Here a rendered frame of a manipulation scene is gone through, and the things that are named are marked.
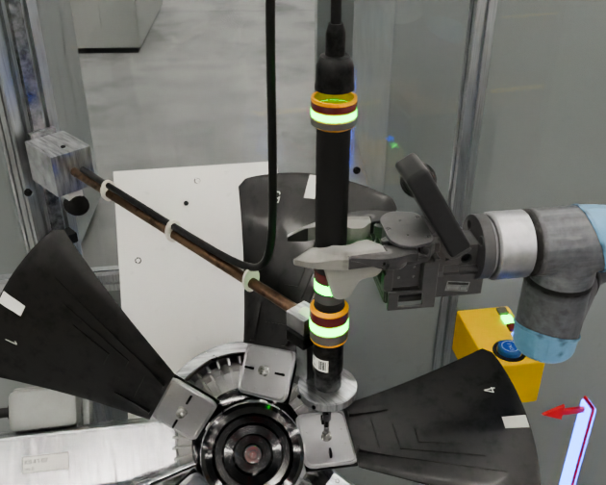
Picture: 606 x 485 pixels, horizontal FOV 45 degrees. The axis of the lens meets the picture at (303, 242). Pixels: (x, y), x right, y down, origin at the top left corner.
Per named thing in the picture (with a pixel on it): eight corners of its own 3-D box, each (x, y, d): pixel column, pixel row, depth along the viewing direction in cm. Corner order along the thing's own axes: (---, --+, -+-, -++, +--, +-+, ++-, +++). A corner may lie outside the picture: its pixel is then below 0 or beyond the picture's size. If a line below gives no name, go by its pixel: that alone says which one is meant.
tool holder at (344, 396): (274, 383, 88) (272, 318, 83) (315, 356, 92) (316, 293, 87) (327, 421, 82) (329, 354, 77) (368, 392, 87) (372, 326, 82)
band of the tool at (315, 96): (301, 125, 69) (301, 96, 68) (333, 114, 72) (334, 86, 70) (334, 139, 67) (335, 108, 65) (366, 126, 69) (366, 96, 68)
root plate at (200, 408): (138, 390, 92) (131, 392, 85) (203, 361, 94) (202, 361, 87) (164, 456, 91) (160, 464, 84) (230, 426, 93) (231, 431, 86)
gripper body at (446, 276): (381, 313, 77) (490, 303, 79) (387, 243, 73) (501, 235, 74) (365, 273, 84) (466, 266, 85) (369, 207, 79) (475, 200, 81)
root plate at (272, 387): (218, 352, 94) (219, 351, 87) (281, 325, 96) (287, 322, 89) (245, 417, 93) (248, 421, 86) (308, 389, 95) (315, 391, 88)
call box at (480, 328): (449, 354, 138) (456, 309, 132) (500, 349, 139) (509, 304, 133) (480, 414, 124) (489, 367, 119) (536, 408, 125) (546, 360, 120)
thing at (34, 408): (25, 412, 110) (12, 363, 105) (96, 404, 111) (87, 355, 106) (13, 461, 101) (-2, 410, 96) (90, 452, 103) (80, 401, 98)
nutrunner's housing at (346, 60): (304, 406, 88) (304, 23, 64) (326, 391, 90) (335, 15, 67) (327, 423, 86) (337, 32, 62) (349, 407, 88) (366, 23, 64)
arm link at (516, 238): (542, 230, 75) (511, 194, 82) (499, 234, 74) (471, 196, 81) (529, 291, 79) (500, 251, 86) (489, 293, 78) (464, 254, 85)
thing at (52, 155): (29, 181, 124) (19, 135, 120) (66, 168, 128) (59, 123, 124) (59, 201, 118) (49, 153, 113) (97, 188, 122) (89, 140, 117)
